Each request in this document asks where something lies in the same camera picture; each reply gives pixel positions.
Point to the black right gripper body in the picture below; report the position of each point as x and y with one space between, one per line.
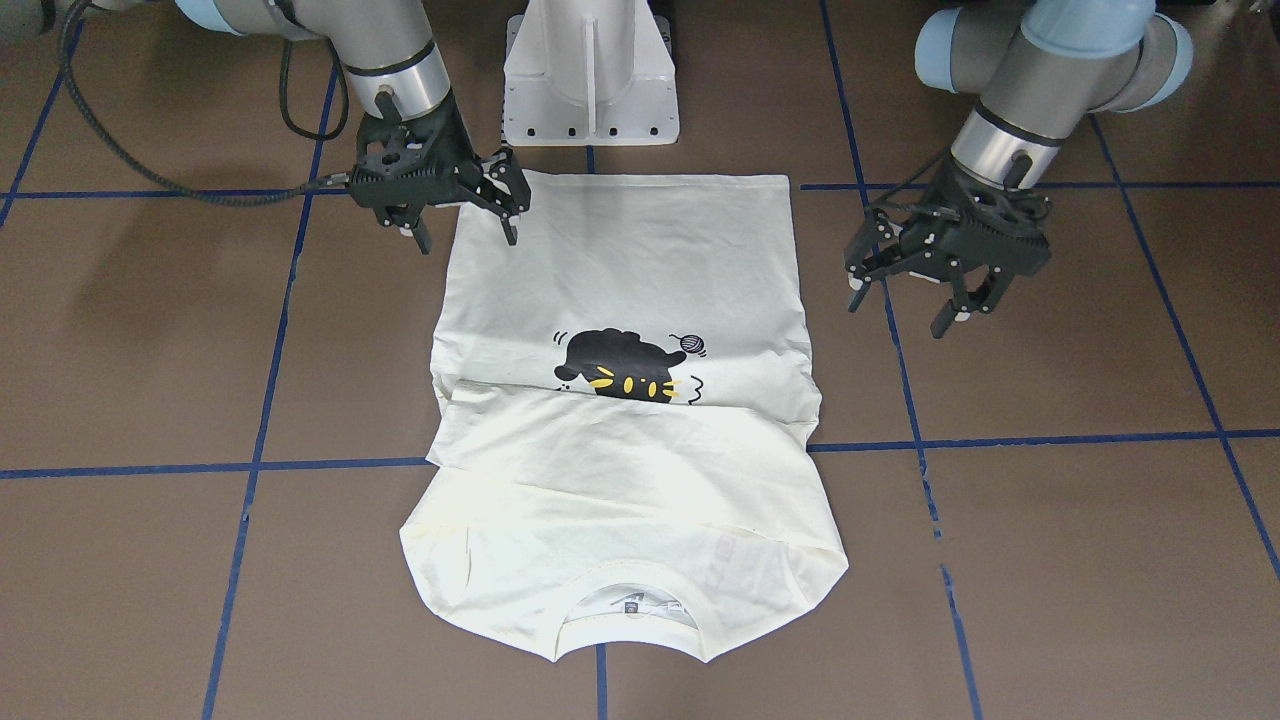
452 133

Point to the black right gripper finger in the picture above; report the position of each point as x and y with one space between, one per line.
500 187
409 223

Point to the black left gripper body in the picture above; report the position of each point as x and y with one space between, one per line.
942 206

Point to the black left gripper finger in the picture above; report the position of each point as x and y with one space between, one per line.
875 251
965 302

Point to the cream long-sleeve cat shirt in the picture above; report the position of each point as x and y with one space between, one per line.
626 396

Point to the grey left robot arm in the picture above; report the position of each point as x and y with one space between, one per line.
1036 69

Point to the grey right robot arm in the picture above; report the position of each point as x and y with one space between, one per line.
374 45

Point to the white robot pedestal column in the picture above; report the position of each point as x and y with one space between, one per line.
583 73

